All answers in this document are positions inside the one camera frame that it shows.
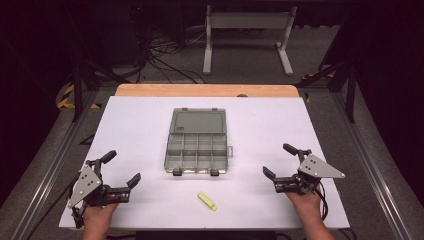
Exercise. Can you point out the white metal stand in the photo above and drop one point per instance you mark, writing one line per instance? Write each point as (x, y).
(248, 20)

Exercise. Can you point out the white table sheet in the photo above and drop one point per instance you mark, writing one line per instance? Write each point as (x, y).
(253, 133)

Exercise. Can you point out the wooden table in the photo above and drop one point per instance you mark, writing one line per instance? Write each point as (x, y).
(206, 90)

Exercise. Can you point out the person's right hand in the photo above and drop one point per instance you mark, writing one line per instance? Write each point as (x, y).
(305, 201)

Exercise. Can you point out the yellow black hazard tape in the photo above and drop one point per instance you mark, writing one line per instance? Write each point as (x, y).
(311, 76)
(68, 96)

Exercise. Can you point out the grey plastic compartment box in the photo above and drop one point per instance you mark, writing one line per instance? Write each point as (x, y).
(197, 143)

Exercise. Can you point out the person's left hand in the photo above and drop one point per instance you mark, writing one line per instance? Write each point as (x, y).
(98, 215)

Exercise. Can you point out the aluminium floor rail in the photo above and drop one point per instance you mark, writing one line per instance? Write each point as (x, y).
(373, 160)
(50, 170)

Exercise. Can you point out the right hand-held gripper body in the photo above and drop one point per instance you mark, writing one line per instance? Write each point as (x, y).
(313, 168)

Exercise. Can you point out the black metal stand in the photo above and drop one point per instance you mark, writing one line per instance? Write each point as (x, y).
(77, 83)
(350, 83)

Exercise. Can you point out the small yellow plastic piece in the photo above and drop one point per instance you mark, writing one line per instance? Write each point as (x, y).
(207, 201)

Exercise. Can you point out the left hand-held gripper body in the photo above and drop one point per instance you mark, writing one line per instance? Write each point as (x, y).
(87, 186)

